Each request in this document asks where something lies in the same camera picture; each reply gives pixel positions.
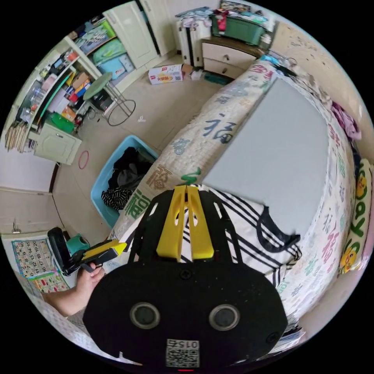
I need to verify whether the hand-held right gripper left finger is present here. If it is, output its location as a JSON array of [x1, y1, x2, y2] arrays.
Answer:
[[156, 185, 186, 262]]

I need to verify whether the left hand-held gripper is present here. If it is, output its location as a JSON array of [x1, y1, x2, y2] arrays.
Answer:
[[48, 227, 128, 277]]

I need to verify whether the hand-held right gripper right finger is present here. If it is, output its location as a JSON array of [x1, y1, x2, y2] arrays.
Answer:
[[187, 185, 214, 260]]

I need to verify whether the black and white striped shirt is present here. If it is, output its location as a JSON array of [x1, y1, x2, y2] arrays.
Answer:
[[119, 183, 303, 289]]

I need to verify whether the person's left forearm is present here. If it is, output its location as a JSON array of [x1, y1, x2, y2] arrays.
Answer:
[[42, 280, 89, 318]]

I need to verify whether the person's left hand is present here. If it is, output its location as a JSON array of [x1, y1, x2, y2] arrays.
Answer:
[[76, 262, 106, 296]]

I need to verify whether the blue basket with clothes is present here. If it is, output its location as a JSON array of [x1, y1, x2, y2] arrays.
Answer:
[[90, 134, 160, 229]]

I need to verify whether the person's body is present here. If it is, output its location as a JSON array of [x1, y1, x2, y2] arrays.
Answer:
[[28, 296, 144, 366]]

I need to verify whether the bed with printed mat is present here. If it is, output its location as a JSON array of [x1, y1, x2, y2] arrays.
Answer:
[[106, 55, 369, 351]]

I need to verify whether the small white cabinet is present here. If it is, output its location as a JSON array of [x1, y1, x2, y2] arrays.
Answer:
[[33, 122, 83, 166]]

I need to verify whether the grey flat board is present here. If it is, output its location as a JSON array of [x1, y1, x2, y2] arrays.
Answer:
[[201, 77, 337, 236]]

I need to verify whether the white printed carton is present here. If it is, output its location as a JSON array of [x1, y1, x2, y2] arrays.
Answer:
[[148, 64, 194, 86]]

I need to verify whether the yellow and green cushion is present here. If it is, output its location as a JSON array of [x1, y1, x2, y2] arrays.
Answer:
[[338, 159, 374, 276]]

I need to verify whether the green round stool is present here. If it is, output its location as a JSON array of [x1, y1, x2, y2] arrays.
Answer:
[[83, 72, 137, 127]]

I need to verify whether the white open shelf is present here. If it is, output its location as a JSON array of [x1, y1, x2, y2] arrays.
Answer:
[[4, 35, 101, 154]]

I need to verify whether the dresser with drawers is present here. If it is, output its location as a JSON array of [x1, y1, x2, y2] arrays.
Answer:
[[201, 1, 277, 80]]

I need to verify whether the pile of clothes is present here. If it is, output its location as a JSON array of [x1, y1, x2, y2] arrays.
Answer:
[[330, 101, 363, 142]]

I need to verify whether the white cupboard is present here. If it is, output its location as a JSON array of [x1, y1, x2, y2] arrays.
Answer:
[[69, 0, 179, 89]]

